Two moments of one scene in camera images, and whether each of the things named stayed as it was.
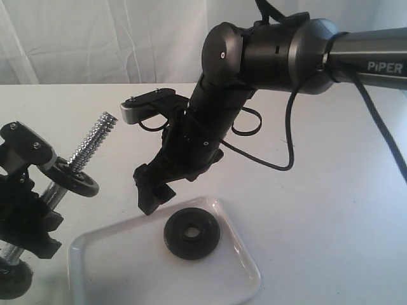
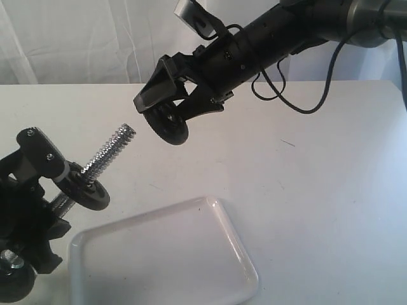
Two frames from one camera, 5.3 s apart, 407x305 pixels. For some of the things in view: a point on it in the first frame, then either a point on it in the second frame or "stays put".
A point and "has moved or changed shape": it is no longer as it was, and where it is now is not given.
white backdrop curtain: (144, 42) stays put
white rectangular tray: (130, 263) stays put
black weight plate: (15, 280) stays put
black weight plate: (62, 173) has moved or changed shape
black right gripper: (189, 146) to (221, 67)
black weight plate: (192, 248) to (168, 123)
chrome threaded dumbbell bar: (55, 192) to (62, 200)
